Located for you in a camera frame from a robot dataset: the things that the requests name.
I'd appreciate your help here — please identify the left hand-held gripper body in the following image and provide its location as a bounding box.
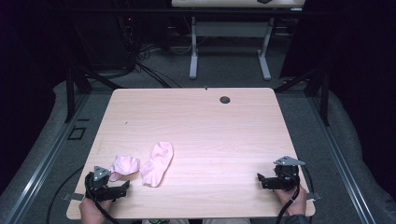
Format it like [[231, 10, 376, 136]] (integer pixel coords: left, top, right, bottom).
[[84, 165, 128, 202]]

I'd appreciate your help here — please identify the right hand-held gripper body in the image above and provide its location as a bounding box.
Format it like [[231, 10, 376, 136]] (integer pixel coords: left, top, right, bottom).
[[261, 155, 306, 191]]

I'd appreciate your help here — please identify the pink sock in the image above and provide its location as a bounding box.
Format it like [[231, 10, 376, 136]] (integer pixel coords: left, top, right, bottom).
[[108, 155, 141, 183], [139, 141, 175, 189]]

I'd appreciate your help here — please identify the person's left hand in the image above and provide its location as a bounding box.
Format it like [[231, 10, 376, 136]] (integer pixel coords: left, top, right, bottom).
[[78, 197, 114, 224]]

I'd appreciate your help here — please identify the person's right hand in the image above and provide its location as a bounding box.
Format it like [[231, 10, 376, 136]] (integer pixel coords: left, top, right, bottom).
[[274, 184, 308, 217]]

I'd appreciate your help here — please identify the white desk with metal legs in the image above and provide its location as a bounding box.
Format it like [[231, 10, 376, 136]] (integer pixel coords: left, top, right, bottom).
[[171, 0, 306, 81]]

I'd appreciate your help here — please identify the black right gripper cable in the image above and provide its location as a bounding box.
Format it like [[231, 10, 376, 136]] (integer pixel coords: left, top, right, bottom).
[[275, 170, 302, 224]]

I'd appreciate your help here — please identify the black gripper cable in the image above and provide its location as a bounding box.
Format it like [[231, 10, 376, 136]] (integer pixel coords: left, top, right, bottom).
[[275, 170, 302, 224], [85, 174, 121, 224]]

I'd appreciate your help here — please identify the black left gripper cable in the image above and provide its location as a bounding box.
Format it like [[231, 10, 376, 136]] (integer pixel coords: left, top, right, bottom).
[[85, 174, 121, 224]]

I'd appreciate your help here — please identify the grey metal table bracket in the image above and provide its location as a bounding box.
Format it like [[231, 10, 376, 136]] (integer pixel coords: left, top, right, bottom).
[[62, 192, 85, 202], [305, 191, 323, 202]]

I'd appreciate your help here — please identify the aluminium floor rail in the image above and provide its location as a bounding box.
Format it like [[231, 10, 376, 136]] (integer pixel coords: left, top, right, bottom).
[[307, 96, 378, 224], [0, 92, 92, 224]]

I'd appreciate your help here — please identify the black metal frame post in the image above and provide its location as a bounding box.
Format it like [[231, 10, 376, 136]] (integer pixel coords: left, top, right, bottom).
[[274, 65, 331, 127], [64, 65, 123, 124]]

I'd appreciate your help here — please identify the bundle of black cables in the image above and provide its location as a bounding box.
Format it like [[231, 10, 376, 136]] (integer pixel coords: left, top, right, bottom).
[[117, 15, 183, 90]]

